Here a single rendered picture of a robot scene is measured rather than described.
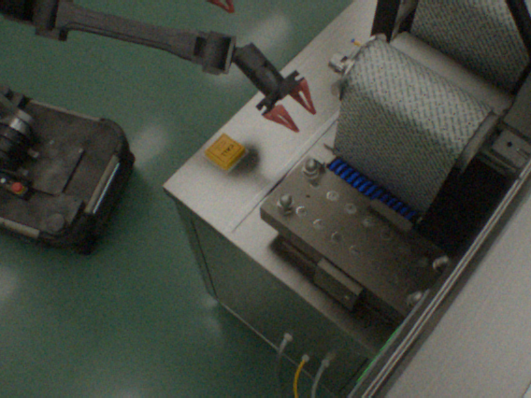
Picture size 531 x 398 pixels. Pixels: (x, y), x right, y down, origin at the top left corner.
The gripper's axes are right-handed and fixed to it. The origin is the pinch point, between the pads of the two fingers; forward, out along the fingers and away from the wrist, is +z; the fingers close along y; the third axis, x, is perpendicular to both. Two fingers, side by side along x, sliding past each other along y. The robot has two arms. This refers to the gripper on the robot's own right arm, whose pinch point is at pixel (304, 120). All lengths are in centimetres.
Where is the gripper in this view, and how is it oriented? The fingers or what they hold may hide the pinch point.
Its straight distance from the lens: 121.2
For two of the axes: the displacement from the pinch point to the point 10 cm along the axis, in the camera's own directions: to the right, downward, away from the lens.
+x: 3.9, -1.1, -9.1
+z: 6.7, 7.1, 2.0
